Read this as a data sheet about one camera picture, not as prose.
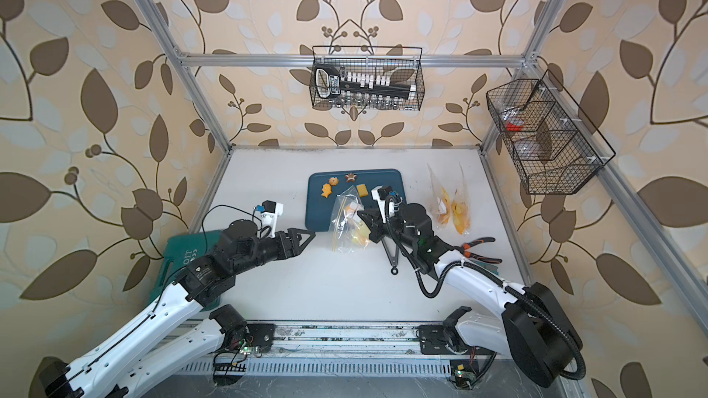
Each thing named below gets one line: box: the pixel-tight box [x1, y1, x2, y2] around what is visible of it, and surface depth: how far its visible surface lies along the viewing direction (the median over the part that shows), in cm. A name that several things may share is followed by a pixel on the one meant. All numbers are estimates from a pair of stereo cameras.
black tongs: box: [381, 238, 400, 276], surface depth 90 cm
